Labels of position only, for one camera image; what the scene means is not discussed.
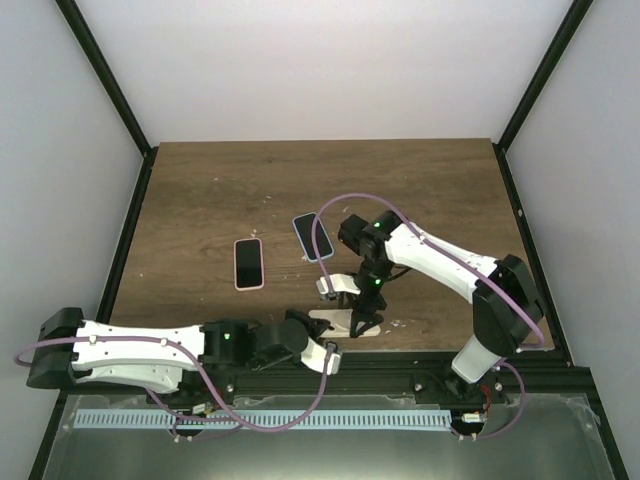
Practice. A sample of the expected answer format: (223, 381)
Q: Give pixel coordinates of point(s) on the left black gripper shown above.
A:
(309, 322)

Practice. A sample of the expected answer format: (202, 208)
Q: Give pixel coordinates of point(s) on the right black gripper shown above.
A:
(360, 309)

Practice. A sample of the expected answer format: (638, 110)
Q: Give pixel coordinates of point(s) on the phone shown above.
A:
(312, 237)
(248, 264)
(340, 319)

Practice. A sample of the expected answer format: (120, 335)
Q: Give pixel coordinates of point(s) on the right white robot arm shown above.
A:
(506, 304)

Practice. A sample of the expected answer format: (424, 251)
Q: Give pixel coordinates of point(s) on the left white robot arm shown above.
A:
(74, 350)

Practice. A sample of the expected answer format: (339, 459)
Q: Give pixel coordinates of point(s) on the phone in pink case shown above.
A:
(248, 264)

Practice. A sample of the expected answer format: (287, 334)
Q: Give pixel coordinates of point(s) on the phone in blue case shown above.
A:
(312, 237)

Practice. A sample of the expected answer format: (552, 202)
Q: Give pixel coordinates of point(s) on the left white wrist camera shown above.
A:
(321, 358)

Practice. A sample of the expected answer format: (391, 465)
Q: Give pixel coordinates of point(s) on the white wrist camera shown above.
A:
(321, 358)
(331, 287)

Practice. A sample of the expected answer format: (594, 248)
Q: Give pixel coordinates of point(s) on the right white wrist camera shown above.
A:
(331, 287)

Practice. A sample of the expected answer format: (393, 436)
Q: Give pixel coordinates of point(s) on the light blue slotted cable duct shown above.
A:
(405, 420)

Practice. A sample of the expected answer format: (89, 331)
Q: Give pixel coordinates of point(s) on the left black table edge rail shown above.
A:
(116, 271)

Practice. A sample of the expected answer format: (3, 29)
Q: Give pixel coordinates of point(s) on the right black frame post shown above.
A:
(562, 38)

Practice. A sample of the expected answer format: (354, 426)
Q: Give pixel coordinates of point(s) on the black frame post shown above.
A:
(562, 38)
(92, 51)

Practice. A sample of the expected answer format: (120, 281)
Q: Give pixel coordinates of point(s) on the left black frame post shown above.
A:
(92, 51)

